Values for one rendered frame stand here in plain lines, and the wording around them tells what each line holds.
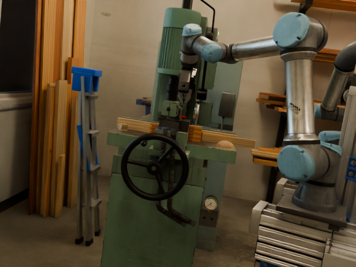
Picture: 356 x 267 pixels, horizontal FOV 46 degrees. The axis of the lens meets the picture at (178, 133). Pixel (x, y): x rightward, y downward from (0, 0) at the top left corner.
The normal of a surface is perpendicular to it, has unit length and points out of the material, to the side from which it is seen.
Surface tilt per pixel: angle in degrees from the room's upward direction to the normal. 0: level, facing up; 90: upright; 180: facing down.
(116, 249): 90
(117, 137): 90
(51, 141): 88
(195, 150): 90
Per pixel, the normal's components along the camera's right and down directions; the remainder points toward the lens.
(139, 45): -0.14, 0.12
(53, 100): 0.98, 0.11
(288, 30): -0.70, -0.13
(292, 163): -0.69, 0.14
